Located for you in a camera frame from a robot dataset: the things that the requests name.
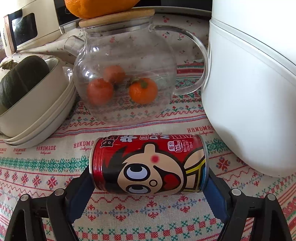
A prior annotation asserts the red cartoon drink can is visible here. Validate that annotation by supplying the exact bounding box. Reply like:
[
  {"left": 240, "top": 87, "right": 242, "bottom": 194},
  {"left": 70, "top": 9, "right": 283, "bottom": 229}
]
[{"left": 89, "top": 134, "right": 209, "bottom": 195}]

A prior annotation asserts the cream ceramic plate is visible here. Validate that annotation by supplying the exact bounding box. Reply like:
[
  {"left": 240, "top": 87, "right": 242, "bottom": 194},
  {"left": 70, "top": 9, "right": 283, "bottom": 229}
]
[{"left": 3, "top": 80, "right": 76, "bottom": 148}]

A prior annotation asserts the cream ceramic bowl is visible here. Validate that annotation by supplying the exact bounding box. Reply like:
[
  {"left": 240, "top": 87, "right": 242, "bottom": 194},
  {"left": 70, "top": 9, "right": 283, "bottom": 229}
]
[{"left": 1, "top": 57, "right": 72, "bottom": 138}]

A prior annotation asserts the small tomato in teapot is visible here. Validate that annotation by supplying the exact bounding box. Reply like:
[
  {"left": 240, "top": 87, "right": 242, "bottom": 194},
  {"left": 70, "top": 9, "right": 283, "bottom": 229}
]
[{"left": 87, "top": 78, "right": 114, "bottom": 105}]

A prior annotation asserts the white electric cooking pot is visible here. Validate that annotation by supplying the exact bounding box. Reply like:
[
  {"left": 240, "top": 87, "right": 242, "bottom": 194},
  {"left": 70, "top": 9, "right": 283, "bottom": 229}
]
[{"left": 202, "top": 1, "right": 295, "bottom": 177}]

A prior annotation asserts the dark green squash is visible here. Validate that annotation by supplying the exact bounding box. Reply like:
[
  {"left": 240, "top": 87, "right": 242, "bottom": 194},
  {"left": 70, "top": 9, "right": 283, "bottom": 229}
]
[{"left": 1, "top": 55, "right": 50, "bottom": 109}]

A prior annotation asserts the small mandarin in teapot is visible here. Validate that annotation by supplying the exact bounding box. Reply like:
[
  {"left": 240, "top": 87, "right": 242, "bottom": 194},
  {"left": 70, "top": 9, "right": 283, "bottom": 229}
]
[{"left": 128, "top": 77, "right": 158, "bottom": 105}]

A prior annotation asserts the glass teapot with cork lid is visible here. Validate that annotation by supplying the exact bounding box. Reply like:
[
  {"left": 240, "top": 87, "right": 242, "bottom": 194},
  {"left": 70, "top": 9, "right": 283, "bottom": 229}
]
[{"left": 64, "top": 8, "right": 209, "bottom": 126}]

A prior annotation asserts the floral white cloth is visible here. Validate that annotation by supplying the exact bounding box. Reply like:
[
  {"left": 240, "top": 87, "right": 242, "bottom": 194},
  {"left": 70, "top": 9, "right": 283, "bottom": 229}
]
[{"left": 11, "top": 14, "right": 209, "bottom": 65}]

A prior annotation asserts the cream air fryer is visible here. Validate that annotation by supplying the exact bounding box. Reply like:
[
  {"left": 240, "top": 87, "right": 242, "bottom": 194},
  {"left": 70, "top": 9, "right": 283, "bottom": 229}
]
[{"left": 1, "top": 0, "right": 62, "bottom": 56}]

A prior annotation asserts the large orange mandarin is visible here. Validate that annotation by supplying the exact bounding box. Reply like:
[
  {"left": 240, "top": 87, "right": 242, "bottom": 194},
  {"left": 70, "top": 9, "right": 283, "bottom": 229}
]
[{"left": 65, "top": 0, "right": 139, "bottom": 19}]

